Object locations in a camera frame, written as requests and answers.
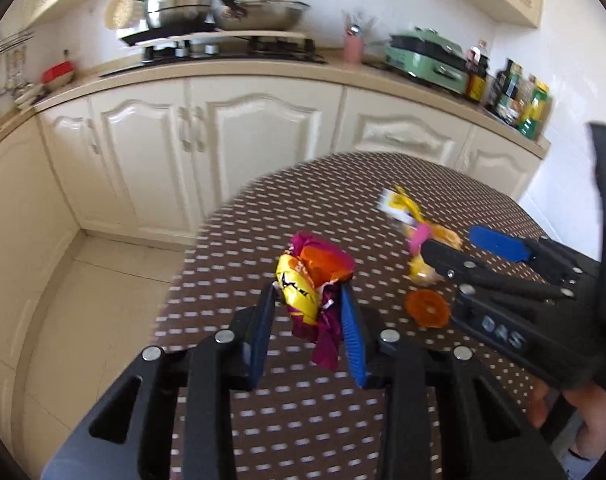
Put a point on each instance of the black gas stove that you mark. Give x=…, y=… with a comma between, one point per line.
x=233, y=55

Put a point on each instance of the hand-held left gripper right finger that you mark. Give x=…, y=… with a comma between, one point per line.
x=353, y=340

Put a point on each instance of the person's right hand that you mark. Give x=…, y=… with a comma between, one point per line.
x=590, y=410

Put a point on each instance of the hanging metal utensils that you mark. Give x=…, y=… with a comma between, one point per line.
x=5, y=75

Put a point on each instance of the dark glass bottle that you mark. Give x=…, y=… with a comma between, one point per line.
x=504, y=87

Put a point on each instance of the green electric cooker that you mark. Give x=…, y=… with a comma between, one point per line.
x=425, y=60

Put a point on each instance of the cream round strainer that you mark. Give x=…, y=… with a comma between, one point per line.
x=119, y=12

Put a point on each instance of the pink yellow snack packet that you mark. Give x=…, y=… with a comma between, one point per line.
x=425, y=232

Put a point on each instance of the brown polka dot tablecloth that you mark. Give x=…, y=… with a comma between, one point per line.
x=308, y=425

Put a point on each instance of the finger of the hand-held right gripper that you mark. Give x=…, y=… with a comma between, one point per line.
x=448, y=260
x=498, y=242

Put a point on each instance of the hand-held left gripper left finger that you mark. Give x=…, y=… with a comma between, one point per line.
x=263, y=340

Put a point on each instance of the red bowl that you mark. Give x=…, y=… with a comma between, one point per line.
x=59, y=72

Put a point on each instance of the dark sauce bottle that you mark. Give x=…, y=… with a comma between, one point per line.
x=476, y=77

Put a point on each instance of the cream side base cabinet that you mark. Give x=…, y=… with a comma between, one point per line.
x=18, y=200

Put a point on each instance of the black induction cooker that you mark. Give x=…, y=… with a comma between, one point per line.
x=153, y=35

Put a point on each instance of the pink utensil holder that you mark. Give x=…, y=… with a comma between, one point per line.
x=354, y=50

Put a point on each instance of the yellow white wrapper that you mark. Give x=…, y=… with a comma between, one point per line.
x=400, y=202

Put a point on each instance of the cream panelled base cabinet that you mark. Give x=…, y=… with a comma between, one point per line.
x=263, y=125

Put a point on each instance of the green yellow bottle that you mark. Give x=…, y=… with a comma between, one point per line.
x=534, y=112

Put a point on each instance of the white dishes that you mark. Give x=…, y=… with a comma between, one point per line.
x=30, y=96

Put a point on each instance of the yellow orange purple candy wrapper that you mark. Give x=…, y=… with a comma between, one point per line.
x=303, y=285

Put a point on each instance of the steel wok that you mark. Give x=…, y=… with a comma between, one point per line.
x=263, y=15

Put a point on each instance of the orange round lid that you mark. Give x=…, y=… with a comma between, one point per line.
x=428, y=310

